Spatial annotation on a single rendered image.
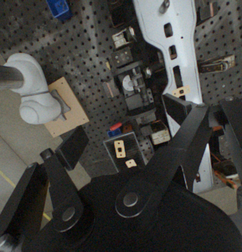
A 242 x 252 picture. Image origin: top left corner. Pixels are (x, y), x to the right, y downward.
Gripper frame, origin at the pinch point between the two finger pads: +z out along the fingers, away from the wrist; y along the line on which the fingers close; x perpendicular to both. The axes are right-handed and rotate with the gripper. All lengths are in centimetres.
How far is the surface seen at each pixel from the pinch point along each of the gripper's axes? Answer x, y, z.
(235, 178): -70, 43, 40
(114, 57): 12.4, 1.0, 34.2
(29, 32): 50, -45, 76
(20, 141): -25, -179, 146
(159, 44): 11, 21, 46
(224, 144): -46, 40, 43
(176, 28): 15, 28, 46
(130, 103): -4.7, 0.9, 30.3
